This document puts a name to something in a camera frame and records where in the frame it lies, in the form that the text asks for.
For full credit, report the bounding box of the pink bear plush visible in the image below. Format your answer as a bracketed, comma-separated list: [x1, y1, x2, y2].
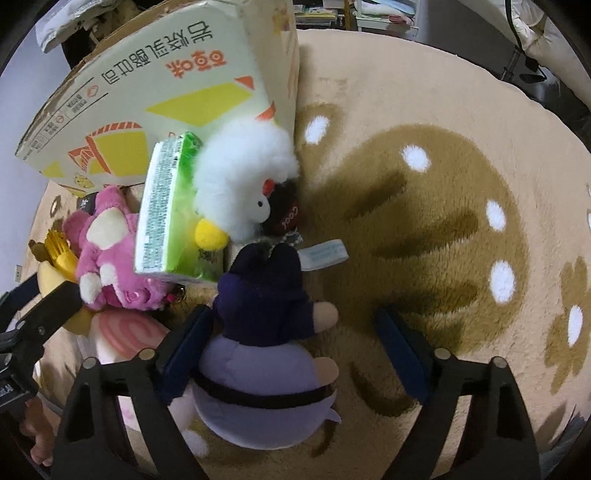
[62, 186, 172, 311]

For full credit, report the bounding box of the green tissue pack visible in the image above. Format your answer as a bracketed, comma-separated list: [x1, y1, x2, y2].
[134, 132, 223, 284]

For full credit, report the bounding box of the left hand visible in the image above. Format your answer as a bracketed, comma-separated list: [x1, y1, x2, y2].
[20, 397, 60, 467]

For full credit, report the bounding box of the beige patterned carpet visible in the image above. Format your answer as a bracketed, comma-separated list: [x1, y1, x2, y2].
[205, 31, 590, 479]

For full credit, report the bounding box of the yellow plush toy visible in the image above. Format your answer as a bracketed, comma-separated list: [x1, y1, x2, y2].
[29, 228, 93, 336]

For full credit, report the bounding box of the purple plush doll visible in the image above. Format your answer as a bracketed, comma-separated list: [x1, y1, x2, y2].
[193, 243, 342, 450]

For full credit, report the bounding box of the cardboard box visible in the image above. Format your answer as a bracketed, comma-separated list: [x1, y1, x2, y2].
[16, 1, 300, 196]

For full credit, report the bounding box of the white fluffy sheep plush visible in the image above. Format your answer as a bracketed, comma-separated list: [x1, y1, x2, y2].
[193, 118, 300, 251]

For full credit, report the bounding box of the pink white square plush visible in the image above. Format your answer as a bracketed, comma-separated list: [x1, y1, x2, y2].
[78, 309, 209, 459]

